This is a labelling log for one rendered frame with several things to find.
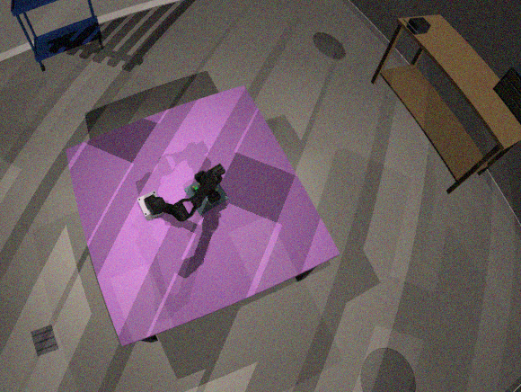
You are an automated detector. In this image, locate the grey switch panel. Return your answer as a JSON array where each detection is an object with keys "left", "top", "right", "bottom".
[{"left": 184, "top": 181, "right": 229, "bottom": 216}]

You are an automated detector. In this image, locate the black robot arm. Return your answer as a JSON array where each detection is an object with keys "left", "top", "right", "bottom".
[{"left": 144, "top": 164, "right": 225, "bottom": 221}]

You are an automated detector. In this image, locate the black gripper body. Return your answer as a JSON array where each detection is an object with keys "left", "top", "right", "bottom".
[{"left": 194, "top": 170, "right": 221, "bottom": 204}]

